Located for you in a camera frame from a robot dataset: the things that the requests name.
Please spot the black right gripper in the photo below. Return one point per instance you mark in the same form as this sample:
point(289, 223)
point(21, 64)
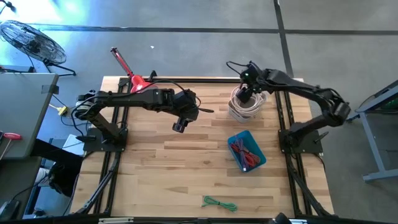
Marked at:
point(252, 85)

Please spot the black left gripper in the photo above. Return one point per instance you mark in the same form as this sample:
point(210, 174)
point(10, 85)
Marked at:
point(186, 105)

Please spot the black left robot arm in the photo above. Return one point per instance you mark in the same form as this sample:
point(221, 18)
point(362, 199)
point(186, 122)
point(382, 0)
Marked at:
point(130, 98)

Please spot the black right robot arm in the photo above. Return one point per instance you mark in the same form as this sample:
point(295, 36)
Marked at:
point(298, 88)

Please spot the white plastic bin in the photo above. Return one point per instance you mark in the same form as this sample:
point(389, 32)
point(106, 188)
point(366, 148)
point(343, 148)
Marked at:
point(239, 118)

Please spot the blue plastic bin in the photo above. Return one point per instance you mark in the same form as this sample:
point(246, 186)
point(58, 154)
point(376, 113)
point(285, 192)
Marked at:
point(252, 140)

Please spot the black table clamp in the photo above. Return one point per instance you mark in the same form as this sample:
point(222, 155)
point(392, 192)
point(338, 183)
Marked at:
point(153, 76)

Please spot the red desk lamp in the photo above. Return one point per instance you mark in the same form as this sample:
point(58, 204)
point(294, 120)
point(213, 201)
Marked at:
point(136, 82)

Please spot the white paper sheet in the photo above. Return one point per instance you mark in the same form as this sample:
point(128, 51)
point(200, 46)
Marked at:
point(71, 144)

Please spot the yellow power plug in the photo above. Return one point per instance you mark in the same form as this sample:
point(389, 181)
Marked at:
point(62, 110)

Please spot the person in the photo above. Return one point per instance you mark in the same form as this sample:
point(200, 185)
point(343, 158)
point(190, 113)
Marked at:
point(65, 177)

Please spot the grey side table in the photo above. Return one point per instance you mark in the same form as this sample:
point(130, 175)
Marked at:
point(21, 112)

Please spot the black floor fan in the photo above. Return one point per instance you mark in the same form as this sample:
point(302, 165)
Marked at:
point(32, 42)

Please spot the black aluminium table frame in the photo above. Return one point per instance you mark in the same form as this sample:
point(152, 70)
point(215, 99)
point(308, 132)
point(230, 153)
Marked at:
point(202, 80)

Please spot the grey metal table frame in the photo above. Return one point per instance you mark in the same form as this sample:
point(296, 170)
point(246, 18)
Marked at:
point(371, 146)

